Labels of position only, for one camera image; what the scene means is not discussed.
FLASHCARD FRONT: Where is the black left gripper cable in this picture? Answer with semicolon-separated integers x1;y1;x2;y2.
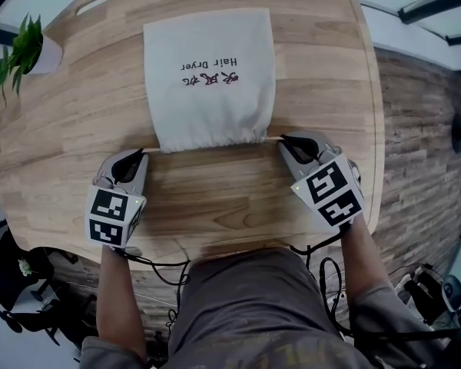
121;248;192;330

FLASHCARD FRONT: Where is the black and grey equipment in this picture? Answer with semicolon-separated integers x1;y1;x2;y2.
393;263;461;328

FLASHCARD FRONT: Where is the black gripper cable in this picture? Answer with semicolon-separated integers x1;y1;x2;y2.
289;231;461;341
121;248;192;330

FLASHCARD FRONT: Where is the dark window frame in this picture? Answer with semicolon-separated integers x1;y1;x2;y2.
359;0;461;48

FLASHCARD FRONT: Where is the white drawstring bag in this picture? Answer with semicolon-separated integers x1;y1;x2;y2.
143;8;277;155

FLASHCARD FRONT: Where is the person's right forearm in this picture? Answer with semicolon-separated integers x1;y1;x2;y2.
340;216;395;303

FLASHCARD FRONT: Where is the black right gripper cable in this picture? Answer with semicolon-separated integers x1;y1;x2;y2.
289;231;461;341

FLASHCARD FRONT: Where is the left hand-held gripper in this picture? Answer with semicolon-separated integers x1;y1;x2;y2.
85;148;150;251

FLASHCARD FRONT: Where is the green potted plant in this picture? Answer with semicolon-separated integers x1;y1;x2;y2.
0;12;65;108

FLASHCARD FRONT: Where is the person's grey clothing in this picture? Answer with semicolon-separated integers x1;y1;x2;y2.
78;246;446;369

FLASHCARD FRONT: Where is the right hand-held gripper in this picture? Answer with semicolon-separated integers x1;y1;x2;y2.
277;130;366;234

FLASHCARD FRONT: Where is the person's left forearm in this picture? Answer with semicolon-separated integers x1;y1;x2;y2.
95;244;148;363

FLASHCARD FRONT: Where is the black office chair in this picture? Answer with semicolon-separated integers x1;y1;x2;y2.
0;221;101;347

